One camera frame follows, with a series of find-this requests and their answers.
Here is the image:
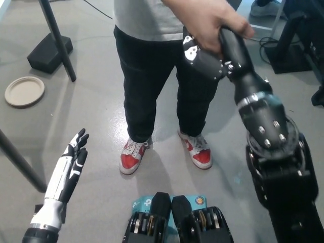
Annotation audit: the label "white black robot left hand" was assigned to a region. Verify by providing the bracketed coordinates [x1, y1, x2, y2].
[29, 128, 90, 232]

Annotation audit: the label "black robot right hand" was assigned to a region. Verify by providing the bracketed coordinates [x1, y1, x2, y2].
[182, 25, 273, 107]

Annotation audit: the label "person's bare right hand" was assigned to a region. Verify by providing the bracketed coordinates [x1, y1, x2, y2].
[161, 0, 255, 53]

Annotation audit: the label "person grey shirt black trousers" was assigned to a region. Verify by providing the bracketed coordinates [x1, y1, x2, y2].
[113, 0, 241, 143]

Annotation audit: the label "robot black feet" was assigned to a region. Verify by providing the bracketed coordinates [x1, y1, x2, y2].
[123, 191, 234, 243]

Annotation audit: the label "black slanted table leg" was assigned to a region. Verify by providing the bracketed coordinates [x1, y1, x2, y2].
[0, 128, 48, 193]

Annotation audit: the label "grey sneaker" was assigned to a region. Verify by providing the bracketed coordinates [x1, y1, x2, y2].
[249, 0, 288, 20]

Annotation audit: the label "black stand with base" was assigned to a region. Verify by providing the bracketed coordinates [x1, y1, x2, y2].
[264, 12, 314, 74]

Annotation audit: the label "red white sneaker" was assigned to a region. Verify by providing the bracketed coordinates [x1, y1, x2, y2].
[178, 129, 213, 170]
[118, 137, 150, 175]

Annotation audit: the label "black equipment rack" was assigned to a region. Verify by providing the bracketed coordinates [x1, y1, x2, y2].
[307, 15, 324, 84]

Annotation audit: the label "teal router box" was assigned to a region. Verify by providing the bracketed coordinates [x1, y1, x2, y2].
[131, 194, 207, 228]

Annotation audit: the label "beige paper plate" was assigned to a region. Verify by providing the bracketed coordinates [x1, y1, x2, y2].
[4, 76, 46, 107]

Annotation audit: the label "black foam block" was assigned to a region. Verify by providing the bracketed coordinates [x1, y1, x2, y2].
[27, 34, 73, 74]

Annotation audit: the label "black slanted pole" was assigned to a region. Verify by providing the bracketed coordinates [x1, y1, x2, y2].
[37, 0, 77, 83]

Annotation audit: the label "black tangled cables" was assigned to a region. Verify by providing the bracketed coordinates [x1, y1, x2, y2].
[258, 36, 279, 62]

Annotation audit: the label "white metal frame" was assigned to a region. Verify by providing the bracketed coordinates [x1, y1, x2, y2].
[249, 0, 288, 38]

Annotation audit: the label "thin black floor cable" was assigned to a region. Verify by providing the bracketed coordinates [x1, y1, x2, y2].
[83, 0, 114, 20]

